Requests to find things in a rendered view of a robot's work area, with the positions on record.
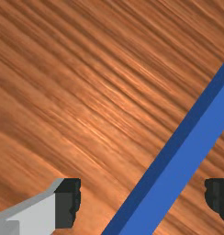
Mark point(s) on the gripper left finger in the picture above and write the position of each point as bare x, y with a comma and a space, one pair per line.
52, 208

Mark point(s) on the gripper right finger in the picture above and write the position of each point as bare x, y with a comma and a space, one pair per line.
220, 195

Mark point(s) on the long blue stick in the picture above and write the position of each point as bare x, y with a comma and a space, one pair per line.
178, 159

